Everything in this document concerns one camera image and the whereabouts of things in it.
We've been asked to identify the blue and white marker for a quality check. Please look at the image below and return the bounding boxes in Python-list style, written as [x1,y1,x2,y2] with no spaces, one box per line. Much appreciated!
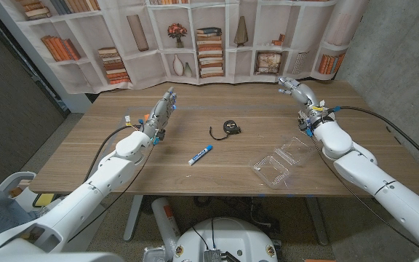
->
[188,145,214,167]

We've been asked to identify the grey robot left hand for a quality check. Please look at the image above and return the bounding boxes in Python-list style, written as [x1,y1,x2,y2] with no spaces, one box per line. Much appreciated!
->
[142,86,178,141]

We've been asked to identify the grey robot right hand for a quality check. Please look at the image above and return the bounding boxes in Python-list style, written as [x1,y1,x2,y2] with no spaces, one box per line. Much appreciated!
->
[277,76,327,129]

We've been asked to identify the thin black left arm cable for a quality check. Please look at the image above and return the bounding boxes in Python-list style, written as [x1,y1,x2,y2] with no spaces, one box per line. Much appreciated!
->
[67,144,156,243]

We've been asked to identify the clear plastic clamshell container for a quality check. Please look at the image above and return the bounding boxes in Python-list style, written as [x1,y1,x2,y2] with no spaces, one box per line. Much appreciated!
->
[249,136,314,190]

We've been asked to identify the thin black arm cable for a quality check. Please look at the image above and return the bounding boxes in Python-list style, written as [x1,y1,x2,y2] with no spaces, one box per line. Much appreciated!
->
[311,138,419,252]
[67,144,156,243]

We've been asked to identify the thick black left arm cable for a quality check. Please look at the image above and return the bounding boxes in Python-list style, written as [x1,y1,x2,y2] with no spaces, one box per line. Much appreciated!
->
[81,124,143,183]

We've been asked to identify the yellow and black object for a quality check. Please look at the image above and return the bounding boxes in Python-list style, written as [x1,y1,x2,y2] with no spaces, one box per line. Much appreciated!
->
[33,192,56,208]

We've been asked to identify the printed bookshelf backdrop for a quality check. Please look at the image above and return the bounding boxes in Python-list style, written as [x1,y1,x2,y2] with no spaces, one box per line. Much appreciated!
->
[0,0,369,95]

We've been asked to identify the black tape measure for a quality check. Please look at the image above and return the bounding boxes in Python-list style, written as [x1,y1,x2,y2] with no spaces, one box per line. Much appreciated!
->
[209,119,242,141]

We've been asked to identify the white chair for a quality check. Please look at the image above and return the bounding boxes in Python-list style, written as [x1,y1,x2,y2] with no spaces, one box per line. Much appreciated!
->
[0,170,38,213]

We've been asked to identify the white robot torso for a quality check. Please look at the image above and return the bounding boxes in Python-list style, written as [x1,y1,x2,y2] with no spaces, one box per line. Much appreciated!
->
[172,217,279,262]

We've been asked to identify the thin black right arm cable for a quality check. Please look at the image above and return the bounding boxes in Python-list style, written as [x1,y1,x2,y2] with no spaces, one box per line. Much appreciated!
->
[311,138,419,252]

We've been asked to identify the white table leg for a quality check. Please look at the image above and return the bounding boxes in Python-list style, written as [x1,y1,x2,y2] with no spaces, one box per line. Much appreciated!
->
[306,196,330,247]
[123,195,144,242]

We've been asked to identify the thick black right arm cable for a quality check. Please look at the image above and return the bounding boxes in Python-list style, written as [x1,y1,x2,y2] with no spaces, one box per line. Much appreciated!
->
[327,105,419,172]

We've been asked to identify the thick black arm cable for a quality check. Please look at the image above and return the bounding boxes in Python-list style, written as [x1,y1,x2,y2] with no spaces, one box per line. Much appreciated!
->
[327,105,419,172]
[81,124,143,183]

